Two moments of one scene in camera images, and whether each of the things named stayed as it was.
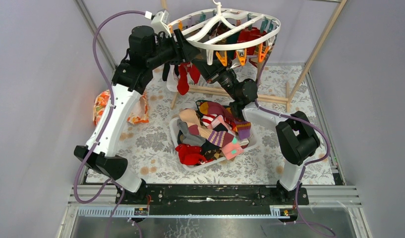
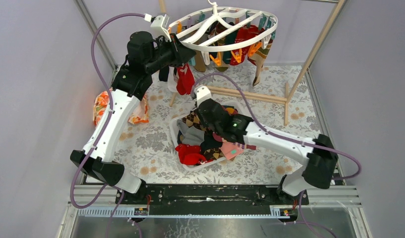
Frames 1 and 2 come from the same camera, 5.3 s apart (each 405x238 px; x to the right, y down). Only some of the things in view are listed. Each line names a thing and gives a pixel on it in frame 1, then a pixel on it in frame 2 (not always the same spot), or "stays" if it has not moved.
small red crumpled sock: (190, 155) stays
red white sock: (183, 86) stays
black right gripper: (211, 73) -> (200, 117)
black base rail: (215, 195) stays
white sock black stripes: (173, 77) stays
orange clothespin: (261, 55) -> (253, 48)
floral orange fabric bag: (140, 115) stays
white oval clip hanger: (224, 29) stays
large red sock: (194, 72) -> (186, 79)
